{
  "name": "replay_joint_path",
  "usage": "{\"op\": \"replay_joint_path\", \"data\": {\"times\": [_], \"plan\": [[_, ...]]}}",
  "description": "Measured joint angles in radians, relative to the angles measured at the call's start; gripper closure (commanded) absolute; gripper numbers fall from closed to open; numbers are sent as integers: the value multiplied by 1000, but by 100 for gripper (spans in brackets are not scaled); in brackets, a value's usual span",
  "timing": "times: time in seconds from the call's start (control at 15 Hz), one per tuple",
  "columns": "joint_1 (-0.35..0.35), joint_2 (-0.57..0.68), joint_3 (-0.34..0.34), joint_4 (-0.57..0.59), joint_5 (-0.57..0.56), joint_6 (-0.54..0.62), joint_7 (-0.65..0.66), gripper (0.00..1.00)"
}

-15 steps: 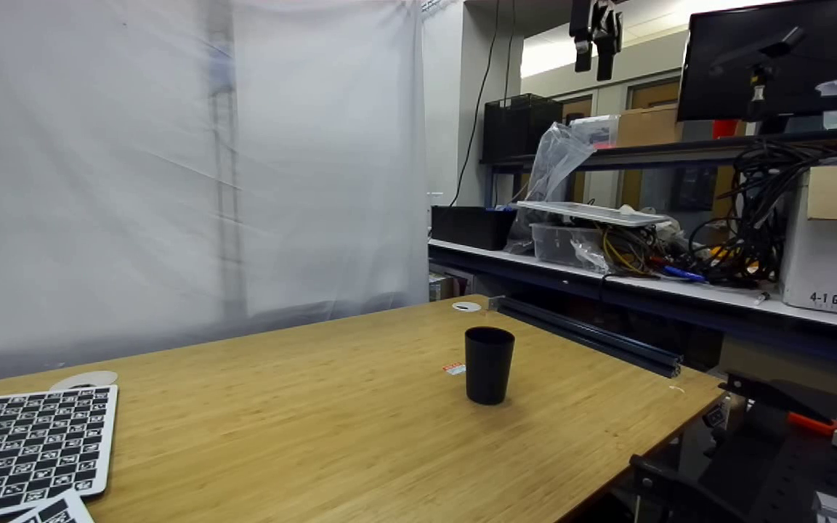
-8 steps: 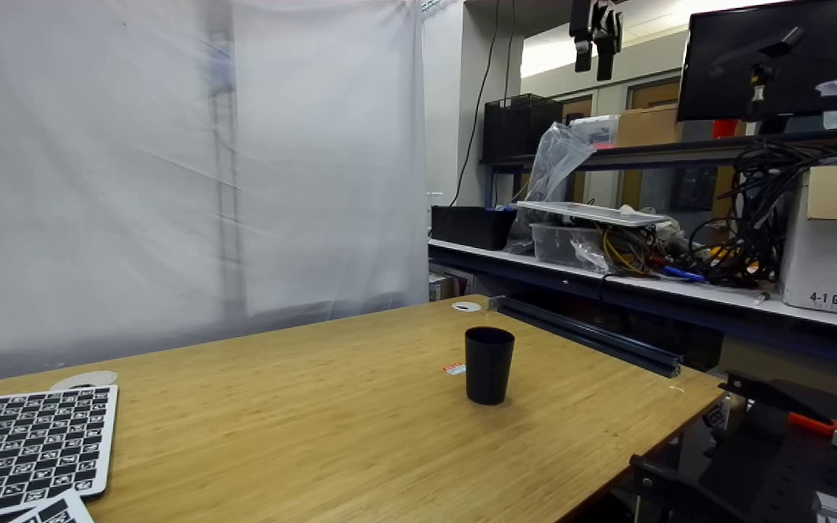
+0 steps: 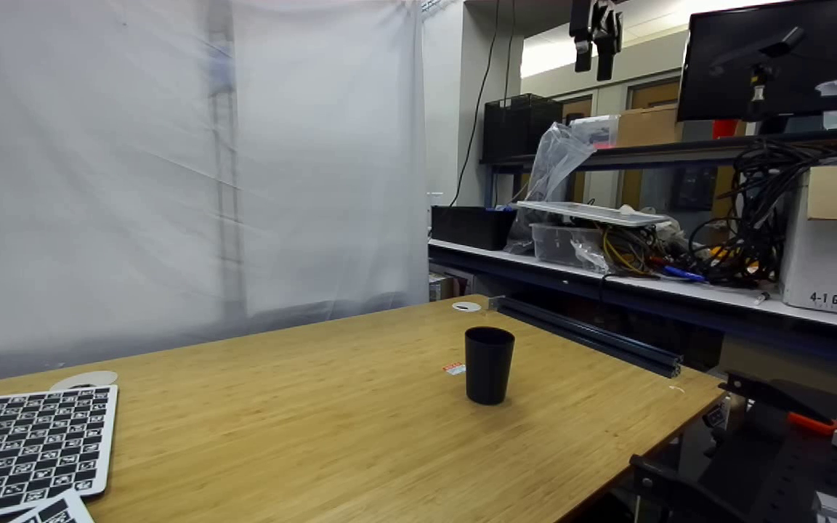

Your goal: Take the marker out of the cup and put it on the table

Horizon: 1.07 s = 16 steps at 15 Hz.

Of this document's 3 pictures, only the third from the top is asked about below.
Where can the white tape roll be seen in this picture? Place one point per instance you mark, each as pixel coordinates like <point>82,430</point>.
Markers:
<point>85,382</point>

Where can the white metal shelf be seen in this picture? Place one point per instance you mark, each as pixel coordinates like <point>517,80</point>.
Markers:
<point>713,294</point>

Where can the clear plastic bag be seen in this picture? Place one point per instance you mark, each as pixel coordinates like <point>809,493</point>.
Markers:
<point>559,151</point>

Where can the black aluminium rail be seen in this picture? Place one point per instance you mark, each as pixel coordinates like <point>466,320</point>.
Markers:
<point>661,362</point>

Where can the black storage bin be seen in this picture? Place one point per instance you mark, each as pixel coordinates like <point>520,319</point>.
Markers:
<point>470,226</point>

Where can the clear bin with cables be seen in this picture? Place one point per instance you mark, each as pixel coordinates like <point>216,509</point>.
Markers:
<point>595,249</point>

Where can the small checkered calibration card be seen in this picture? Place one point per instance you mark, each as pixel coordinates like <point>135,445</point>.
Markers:
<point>58,509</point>

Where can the black computer monitor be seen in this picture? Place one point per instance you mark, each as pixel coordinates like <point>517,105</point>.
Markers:
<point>793,41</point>

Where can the black plastic cup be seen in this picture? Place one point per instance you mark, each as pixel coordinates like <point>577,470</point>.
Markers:
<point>485,364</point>

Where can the large checkered calibration board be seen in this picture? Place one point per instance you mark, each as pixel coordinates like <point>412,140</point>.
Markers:
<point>55,439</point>

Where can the brown cardboard box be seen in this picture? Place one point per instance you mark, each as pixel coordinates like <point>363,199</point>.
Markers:
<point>648,127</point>

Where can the small red white sticker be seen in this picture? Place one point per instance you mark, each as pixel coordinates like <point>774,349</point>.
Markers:
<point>454,369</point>

